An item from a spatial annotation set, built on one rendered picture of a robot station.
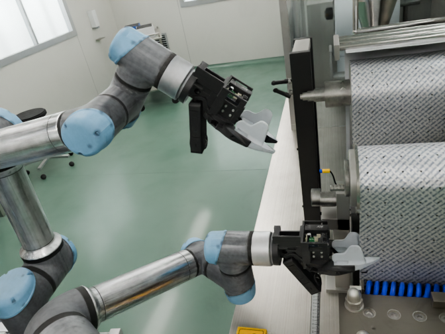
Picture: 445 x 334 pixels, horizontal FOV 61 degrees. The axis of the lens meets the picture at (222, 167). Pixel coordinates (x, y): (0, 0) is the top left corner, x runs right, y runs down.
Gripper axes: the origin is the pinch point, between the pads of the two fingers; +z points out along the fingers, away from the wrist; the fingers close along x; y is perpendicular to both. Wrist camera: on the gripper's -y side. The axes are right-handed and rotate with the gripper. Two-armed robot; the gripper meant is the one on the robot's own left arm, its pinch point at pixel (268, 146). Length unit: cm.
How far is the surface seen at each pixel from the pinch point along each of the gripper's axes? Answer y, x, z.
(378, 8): 26, 66, 14
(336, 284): -24.1, 2.1, 35.3
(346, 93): 11.1, 22.3, 11.4
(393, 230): 1.9, -6.0, 28.3
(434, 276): -2.0, -5.9, 41.9
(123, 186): -213, 189, -49
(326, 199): -4.8, 2.5, 17.8
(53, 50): -243, 374, -237
